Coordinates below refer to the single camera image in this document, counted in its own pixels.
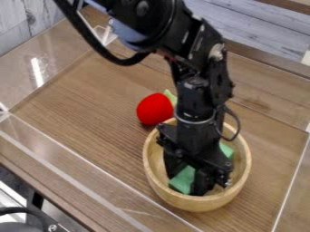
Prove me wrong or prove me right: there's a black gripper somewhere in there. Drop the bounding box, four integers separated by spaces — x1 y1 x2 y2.
156 117 234 196

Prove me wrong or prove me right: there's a black cable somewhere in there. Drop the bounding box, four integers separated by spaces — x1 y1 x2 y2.
213 105 242 143

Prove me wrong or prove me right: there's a green rectangular block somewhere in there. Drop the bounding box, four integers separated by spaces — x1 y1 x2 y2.
168 142 234 195

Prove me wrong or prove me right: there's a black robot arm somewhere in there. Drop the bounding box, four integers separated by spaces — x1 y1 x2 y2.
52 0 234 196

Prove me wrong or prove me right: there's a clear acrylic tray wall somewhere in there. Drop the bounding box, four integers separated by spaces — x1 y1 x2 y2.
0 103 202 232

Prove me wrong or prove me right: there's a clear acrylic corner bracket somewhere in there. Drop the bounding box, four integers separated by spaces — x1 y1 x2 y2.
78 12 118 47

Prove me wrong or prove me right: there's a red plush strawberry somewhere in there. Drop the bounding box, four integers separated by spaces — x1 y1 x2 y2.
135 89 177 126

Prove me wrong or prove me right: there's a light wooden bowl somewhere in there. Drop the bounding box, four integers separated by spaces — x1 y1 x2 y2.
143 129 253 212

